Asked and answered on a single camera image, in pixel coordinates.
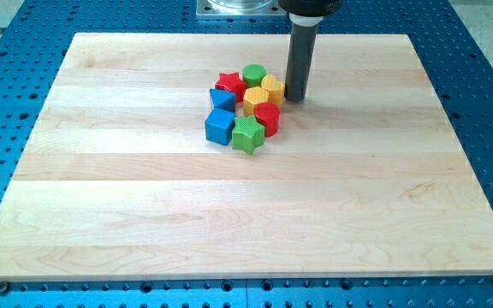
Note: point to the red cylinder block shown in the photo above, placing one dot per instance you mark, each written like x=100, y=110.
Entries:
x=268, y=115

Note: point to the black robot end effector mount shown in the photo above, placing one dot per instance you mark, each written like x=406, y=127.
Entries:
x=311, y=8

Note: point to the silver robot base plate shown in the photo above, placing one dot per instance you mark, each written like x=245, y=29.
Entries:
x=220, y=8

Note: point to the red star block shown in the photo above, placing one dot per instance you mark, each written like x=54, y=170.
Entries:
x=232, y=83

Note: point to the blue cube block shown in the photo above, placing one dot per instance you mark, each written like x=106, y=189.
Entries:
x=219, y=125

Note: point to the green star block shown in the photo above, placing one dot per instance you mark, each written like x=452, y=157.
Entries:
x=247, y=134

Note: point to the yellow heart block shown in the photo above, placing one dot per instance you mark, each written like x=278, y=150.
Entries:
x=275, y=89

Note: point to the yellow hexagon block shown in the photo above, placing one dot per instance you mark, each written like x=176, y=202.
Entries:
x=252, y=97

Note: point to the light wooden board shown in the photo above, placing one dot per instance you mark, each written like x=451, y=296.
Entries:
x=118, y=181

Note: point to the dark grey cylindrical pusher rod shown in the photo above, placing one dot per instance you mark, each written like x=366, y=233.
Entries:
x=303, y=34

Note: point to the green cylinder block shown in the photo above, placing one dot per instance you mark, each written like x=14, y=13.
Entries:
x=253, y=74

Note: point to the blue triangle block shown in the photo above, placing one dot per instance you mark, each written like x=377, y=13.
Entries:
x=222, y=99

